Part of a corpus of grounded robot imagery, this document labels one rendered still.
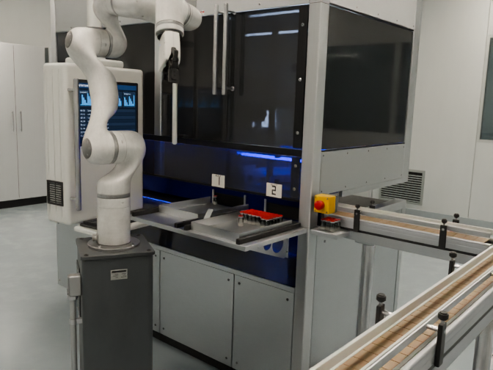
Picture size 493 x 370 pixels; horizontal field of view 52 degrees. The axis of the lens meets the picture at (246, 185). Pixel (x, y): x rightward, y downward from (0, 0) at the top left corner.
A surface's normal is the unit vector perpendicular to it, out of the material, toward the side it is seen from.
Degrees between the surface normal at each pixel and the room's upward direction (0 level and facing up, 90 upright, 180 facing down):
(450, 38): 90
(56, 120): 90
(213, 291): 90
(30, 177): 90
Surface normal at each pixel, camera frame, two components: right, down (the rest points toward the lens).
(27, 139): 0.76, 0.13
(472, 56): -0.65, 0.10
